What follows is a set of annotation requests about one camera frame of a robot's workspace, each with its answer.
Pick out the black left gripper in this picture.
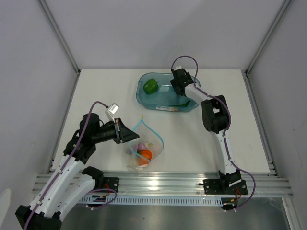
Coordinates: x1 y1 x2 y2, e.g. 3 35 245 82
92 118 139 144

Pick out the purple eggplant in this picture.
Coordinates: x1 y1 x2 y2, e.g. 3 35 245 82
128 142 152 155

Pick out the clear zip top bag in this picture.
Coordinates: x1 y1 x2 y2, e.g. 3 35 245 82
126 116 165 172

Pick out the orange tomato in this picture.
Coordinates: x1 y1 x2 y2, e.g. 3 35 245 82
138 149 153 165

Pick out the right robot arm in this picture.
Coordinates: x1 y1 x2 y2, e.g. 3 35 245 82
170 66 242 195

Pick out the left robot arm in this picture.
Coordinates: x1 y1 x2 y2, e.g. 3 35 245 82
15 113 140 230

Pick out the teal translucent plastic tray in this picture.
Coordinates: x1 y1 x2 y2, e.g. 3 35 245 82
136 72 199 112

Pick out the green bell pepper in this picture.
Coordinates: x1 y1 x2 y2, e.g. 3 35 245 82
143 78 159 94

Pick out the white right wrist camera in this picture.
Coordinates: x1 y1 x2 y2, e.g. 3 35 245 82
171 65 183 72

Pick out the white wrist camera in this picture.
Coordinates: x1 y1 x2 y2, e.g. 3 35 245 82
106 103 119 122
171 65 183 72

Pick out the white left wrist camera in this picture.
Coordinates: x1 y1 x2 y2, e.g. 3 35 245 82
106 103 119 122

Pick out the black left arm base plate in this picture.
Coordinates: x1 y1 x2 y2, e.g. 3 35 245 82
102 177 119 192

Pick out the white slotted cable duct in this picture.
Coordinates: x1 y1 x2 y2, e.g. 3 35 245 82
76 196 223 206

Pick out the right aluminium frame post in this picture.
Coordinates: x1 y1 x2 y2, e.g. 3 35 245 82
244 0 295 75

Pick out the aluminium frame post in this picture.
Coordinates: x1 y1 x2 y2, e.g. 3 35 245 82
37 0 81 75
244 0 295 75

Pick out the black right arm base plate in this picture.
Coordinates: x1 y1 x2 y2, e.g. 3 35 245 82
198 179 248 195

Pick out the aluminium mounting rail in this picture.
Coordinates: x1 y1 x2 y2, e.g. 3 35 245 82
104 171 294 197

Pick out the left aluminium frame post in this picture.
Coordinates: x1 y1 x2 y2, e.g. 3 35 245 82
37 0 81 75

